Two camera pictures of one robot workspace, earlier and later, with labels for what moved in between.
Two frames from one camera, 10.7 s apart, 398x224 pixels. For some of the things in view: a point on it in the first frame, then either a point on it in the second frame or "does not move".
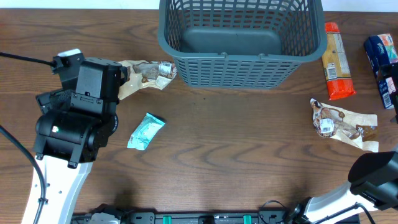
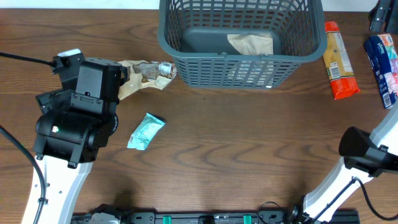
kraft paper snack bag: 360,130 -> 251,44
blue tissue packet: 381,51 does not move
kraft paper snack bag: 144,74 does not move
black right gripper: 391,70 -> 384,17
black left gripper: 55,100 does not move
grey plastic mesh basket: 240,43 does not move
